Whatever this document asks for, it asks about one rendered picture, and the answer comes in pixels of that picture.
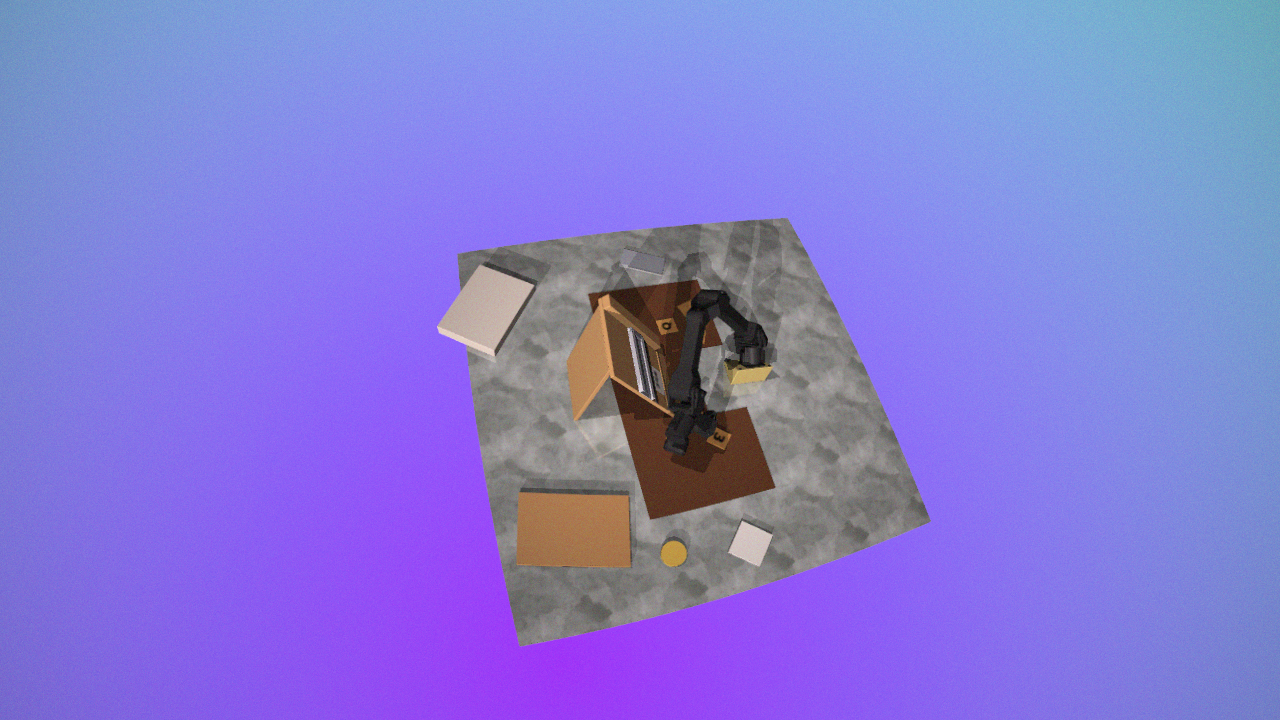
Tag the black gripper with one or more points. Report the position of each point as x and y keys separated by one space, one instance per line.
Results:
x=678 y=449

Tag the yellow round disc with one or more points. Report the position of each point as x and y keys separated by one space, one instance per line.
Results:
x=673 y=553

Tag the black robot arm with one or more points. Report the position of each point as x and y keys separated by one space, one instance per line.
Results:
x=685 y=382

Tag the tan flat rectangular card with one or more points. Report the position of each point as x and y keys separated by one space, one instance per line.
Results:
x=555 y=529

